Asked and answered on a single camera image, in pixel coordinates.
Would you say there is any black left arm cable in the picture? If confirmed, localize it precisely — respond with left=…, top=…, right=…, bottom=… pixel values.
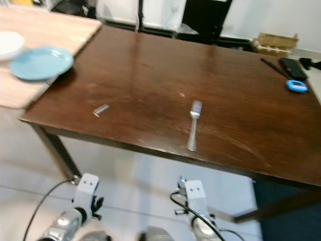
left=23, top=176, right=83, bottom=241

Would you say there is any black chair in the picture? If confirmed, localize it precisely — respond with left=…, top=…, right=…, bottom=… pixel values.
left=50, top=0, right=96, bottom=17

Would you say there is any small clear plastic piece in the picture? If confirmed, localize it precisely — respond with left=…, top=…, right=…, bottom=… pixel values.
left=93, top=104, right=110, bottom=117

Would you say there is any blue-green round plate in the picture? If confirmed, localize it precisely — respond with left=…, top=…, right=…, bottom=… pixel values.
left=9, top=46, right=75, bottom=81

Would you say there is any thin black stick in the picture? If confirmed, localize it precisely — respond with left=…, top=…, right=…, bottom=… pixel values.
left=261, top=58, right=292, bottom=79

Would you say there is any blue digital timer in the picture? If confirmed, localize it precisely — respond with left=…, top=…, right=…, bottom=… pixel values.
left=286, top=79, right=308, bottom=93

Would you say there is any black display stand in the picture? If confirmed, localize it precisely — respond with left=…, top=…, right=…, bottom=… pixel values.
left=181, top=0, right=234, bottom=38

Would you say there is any white bowl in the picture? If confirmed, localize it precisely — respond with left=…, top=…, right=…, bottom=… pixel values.
left=0, top=31, right=26, bottom=62

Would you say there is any dark brown wooden table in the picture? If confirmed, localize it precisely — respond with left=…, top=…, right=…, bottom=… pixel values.
left=20, top=24, right=321, bottom=224

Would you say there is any silver metal fork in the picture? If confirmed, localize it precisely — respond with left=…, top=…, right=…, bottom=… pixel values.
left=187, top=100, right=203, bottom=152

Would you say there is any black handheld meter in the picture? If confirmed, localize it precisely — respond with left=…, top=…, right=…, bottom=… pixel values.
left=279, top=57, right=308, bottom=80

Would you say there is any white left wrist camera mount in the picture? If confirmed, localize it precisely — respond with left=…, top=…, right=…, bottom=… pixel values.
left=78, top=173, right=100, bottom=211

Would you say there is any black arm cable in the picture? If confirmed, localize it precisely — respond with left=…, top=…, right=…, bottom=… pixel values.
left=23, top=176, right=83, bottom=241
left=170, top=192, right=246, bottom=241

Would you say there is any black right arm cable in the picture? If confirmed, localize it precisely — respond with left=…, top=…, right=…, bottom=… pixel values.
left=170, top=192, right=246, bottom=241

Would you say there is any black slipper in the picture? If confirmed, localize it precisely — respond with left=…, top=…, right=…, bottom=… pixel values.
left=299, top=57, right=321, bottom=71

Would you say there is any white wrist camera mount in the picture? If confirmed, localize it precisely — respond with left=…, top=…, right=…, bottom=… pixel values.
left=184, top=180, right=206, bottom=216
left=78, top=173, right=100, bottom=211

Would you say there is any yellow tool case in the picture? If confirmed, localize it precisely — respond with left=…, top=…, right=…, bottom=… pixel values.
left=10, top=0, right=36, bottom=7

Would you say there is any dark blue carpet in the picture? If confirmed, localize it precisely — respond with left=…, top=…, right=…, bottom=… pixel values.
left=253, top=178, right=321, bottom=241

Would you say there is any light wooden table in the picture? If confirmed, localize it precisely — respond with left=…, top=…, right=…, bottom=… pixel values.
left=0, top=5, right=102, bottom=109

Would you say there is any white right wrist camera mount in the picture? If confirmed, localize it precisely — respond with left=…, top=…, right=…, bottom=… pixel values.
left=184, top=180, right=206, bottom=216

